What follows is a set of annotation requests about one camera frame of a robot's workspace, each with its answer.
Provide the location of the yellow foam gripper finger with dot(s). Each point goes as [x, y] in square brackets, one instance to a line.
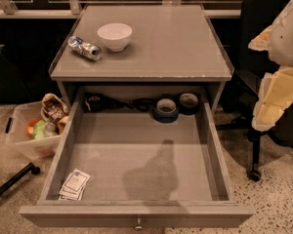
[275, 96]
[262, 41]

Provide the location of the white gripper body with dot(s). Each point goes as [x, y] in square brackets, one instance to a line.
[287, 41]

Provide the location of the redbull can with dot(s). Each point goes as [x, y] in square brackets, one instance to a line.
[83, 48]

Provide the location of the grey cabinet with drawer unit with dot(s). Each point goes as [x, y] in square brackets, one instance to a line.
[168, 44]

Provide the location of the open grey top drawer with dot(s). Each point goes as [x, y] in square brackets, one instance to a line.
[168, 175]

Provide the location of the metal drawer knob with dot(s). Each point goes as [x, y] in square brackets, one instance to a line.
[138, 226]

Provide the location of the black office chair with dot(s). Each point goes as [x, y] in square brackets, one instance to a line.
[242, 92]

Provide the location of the black tape roll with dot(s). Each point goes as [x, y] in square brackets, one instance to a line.
[188, 103]

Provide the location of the blue tape roll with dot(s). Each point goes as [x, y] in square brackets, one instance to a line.
[165, 111]

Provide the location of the white bowl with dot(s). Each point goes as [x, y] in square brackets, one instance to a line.
[115, 36]

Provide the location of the crumpled snack bag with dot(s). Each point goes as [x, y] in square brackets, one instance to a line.
[53, 109]

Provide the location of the stack of white cards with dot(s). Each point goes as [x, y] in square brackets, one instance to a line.
[74, 185]

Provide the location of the green and orange items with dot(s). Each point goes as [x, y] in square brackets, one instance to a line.
[38, 129]

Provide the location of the clear plastic bin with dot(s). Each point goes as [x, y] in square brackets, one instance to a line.
[18, 137]

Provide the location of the black chair leg with caster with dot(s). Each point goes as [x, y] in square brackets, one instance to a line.
[29, 168]

